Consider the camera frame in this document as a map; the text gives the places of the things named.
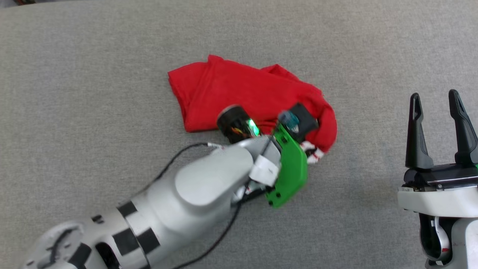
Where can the red basketball jersey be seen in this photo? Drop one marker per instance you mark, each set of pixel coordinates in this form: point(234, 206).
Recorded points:
point(231, 86)

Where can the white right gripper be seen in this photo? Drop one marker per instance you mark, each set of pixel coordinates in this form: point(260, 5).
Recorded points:
point(440, 198)

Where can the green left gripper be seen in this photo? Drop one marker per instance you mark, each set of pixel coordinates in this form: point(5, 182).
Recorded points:
point(293, 168)

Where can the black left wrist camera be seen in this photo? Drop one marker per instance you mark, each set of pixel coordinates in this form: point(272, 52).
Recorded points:
point(305, 119)

